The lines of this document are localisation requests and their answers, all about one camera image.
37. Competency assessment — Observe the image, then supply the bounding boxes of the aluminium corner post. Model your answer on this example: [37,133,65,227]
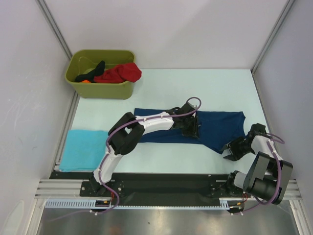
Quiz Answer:
[251,0,296,74]
[35,0,72,60]

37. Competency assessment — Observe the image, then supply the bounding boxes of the left aluminium corner post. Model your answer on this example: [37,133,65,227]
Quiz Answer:
[35,0,72,60]

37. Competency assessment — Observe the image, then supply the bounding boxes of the red t shirt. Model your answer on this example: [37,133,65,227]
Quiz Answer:
[94,62,142,84]

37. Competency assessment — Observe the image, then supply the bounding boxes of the navy blue t shirt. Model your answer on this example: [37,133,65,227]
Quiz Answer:
[140,111,246,154]

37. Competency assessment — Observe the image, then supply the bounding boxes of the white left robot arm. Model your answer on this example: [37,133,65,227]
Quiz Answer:
[89,101,199,196]

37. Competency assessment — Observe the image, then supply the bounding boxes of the right aluminium corner post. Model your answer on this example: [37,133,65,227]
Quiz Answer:
[251,0,296,74]

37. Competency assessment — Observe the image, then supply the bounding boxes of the olive green plastic bin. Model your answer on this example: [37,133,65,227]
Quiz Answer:
[65,49,135,99]

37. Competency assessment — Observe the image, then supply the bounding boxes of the folded turquoise t shirt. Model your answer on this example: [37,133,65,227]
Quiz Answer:
[59,130,108,172]

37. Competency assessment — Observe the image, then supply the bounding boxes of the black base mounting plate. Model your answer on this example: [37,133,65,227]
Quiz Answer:
[49,171,251,206]

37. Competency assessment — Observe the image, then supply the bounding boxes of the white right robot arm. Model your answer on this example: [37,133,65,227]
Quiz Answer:
[222,123,293,205]

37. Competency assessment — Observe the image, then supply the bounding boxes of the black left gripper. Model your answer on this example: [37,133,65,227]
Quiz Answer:
[180,116,199,139]

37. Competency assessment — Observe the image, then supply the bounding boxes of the aluminium frame rail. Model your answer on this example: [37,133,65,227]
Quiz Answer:
[35,179,302,200]

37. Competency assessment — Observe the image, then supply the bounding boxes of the white slotted cable duct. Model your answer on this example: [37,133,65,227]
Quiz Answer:
[45,199,243,210]

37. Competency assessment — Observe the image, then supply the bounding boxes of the black garment in bin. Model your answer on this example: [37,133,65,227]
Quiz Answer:
[74,61,106,83]

